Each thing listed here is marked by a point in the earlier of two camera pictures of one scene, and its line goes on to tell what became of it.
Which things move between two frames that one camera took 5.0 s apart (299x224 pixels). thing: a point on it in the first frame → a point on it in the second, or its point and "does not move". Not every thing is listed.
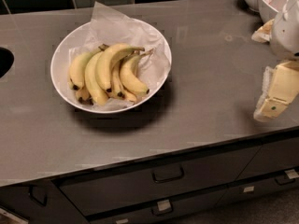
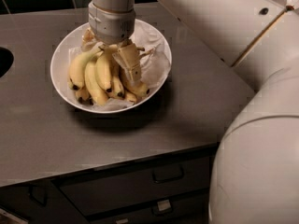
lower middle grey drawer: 165,212 does not move
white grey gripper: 286,32 → 112,27
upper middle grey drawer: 113,189 does not move
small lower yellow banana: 117,82 does not move
